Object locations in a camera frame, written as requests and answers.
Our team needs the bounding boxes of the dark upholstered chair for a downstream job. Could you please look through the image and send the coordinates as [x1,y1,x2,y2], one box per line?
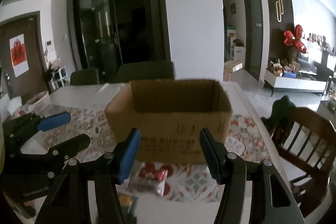
[70,68,99,86]
[117,60,175,83]

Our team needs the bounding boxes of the patterned table runner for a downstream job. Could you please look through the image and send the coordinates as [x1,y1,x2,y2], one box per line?
[21,105,270,203]

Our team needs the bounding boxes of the black glass sliding door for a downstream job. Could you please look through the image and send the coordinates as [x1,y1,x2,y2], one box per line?
[67,0,171,83]

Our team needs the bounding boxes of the floral tissue box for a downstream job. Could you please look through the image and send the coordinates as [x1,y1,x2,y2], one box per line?
[7,97,34,118]

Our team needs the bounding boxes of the cardboard box on floor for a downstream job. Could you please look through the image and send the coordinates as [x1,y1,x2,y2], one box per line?
[223,61,243,81]

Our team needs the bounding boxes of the brown cardboard box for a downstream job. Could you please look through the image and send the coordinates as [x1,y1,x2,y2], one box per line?
[105,79,233,160]

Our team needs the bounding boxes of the white bowl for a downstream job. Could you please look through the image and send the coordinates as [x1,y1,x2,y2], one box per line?
[27,91,51,113]

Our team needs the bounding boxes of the red white snack packet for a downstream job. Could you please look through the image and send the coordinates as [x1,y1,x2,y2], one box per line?
[128,162,168,197]

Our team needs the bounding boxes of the white tv cabinet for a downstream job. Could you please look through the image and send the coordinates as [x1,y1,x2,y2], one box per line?
[264,70,327,94]

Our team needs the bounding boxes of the red balloon decoration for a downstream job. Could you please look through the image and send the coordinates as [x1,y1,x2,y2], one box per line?
[284,24,307,54]

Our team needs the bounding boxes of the wooden dining chair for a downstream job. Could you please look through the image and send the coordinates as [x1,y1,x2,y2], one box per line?
[262,96,335,217]

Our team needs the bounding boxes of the green beef cracker packet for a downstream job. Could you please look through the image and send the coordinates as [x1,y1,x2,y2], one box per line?
[118,193,138,224]

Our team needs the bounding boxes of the red fu door poster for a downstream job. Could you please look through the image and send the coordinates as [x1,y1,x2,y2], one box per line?
[9,34,29,77]

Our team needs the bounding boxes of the white coffee table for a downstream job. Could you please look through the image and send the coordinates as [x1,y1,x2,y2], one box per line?
[317,101,336,127]

